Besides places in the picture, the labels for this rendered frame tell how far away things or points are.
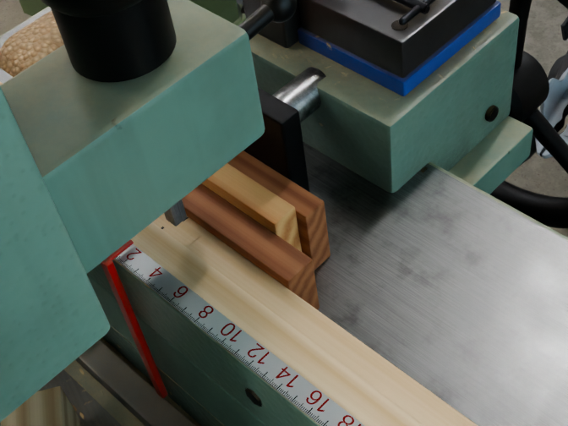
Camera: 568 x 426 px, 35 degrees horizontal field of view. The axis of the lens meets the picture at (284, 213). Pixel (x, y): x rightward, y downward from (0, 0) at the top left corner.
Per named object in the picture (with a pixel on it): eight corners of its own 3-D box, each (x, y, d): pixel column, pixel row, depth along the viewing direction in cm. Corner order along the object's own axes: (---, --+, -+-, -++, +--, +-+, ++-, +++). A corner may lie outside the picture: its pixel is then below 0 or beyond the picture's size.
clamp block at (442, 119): (516, 117, 65) (527, 16, 58) (398, 227, 60) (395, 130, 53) (363, 42, 73) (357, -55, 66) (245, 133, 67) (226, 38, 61)
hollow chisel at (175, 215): (187, 217, 51) (169, 156, 48) (176, 226, 51) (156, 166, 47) (177, 210, 52) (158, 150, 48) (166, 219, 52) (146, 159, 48)
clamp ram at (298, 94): (375, 161, 59) (369, 54, 52) (297, 229, 56) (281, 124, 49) (278, 106, 64) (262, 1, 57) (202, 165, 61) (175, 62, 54)
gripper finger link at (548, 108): (506, 117, 83) (561, 43, 85) (515, 148, 88) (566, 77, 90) (535, 131, 82) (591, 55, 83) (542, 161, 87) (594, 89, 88)
